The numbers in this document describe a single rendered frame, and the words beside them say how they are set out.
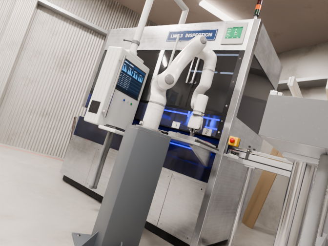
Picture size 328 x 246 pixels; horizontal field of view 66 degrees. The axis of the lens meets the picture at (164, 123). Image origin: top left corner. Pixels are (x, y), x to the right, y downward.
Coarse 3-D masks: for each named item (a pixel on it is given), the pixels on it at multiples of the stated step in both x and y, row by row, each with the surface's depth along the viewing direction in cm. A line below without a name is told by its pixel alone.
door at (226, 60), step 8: (224, 56) 234; (232, 56) 229; (200, 64) 247; (216, 64) 237; (224, 64) 232; (232, 64) 227; (200, 72) 245; (216, 72) 235; (224, 72) 230; (232, 72) 225; (216, 80) 232; (224, 80) 228; (192, 88) 245; (216, 88) 230; (224, 88) 226; (208, 96) 233; (216, 96) 228; (224, 96) 224; (208, 104) 230; (216, 104) 226; (224, 104) 222
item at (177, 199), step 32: (64, 160) 327; (96, 160) 294; (224, 160) 215; (96, 192) 280; (160, 192) 234; (192, 192) 216; (224, 192) 227; (160, 224) 226; (192, 224) 209; (224, 224) 242
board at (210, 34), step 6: (186, 30) 266; (192, 30) 262; (198, 30) 257; (204, 30) 253; (210, 30) 249; (216, 30) 245; (168, 36) 279; (174, 36) 274; (180, 36) 269; (186, 36) 264; (192, 36) 260; (210, 36) 247
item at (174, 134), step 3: (168, 132) 200; (171, 132) 199; (174, 132) 197; (171, 135) 198; (174, 135) 196; (177, 135) 195; (180, 135) 193; (183, 135) 192; (186, 135) 190; (183, 138) 191; (186, 138) 190; (189, 138) 188; (192, 138) 187; (195, 138) 185; (198, 138) 186; (201, 141) 190; (204, 141) 194; (210, 144) 203
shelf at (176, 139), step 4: (172, 136) 194; (172, 140) 219; (176, 140) 199; (180, 140) 189; (184, 140) 187; (188, 140) 185; (184, 144) 231; (188, 144) 209; (196, 144) 180; (200, 144) 180; (204, 148) 194; (208, 148) 191; (212, 152) 216; (216, 152) 203; (220, 152) 209
